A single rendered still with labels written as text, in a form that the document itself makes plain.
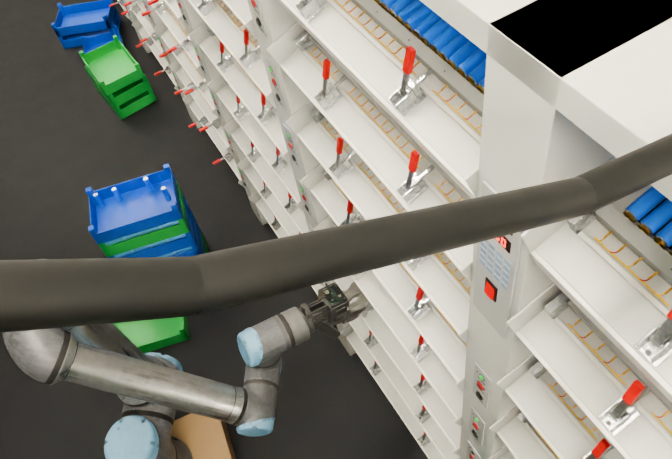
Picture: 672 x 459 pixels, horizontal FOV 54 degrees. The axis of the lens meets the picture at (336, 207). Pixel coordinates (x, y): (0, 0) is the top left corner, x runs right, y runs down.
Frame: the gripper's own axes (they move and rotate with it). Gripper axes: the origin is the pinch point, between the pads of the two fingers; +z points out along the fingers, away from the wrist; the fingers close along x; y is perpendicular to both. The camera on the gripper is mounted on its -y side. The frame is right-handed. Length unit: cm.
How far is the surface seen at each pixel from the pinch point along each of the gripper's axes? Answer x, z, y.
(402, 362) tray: -18.2, -1.2, -7.5
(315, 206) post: 15.8, -7.1, 23.3
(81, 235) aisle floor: 128, -61, -71
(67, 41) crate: 260, -29, -61
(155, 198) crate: 88, -33, -26
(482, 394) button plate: -50, -10, 39
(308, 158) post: 15.8, -8.5, 40.6
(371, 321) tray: -3.6, -1.4, -7.5
